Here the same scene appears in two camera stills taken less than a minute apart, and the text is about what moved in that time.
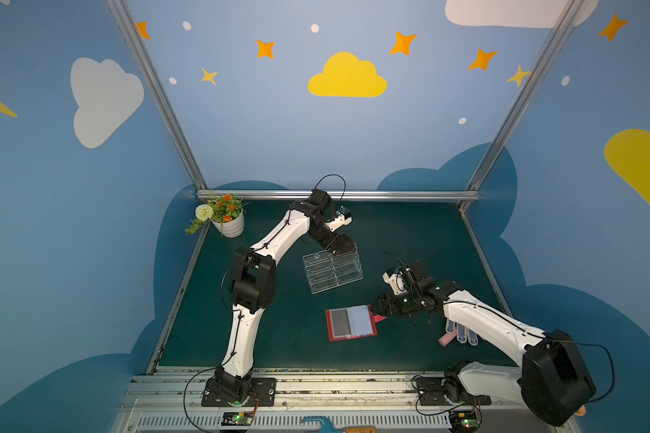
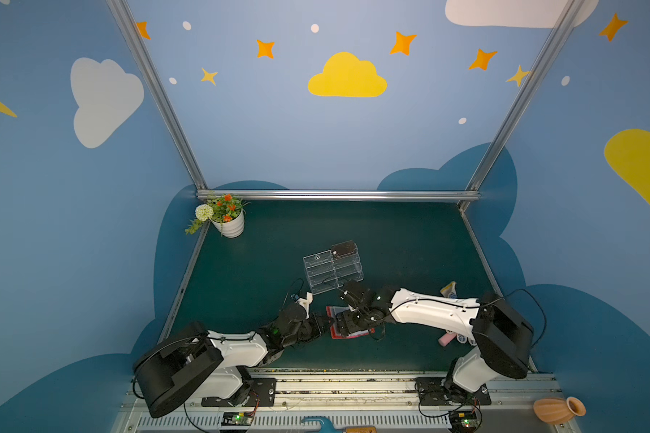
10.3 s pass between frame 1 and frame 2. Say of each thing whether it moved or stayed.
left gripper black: moved
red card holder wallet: stayed
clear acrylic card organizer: stayed
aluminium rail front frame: stayed
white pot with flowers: stayed
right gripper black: moved
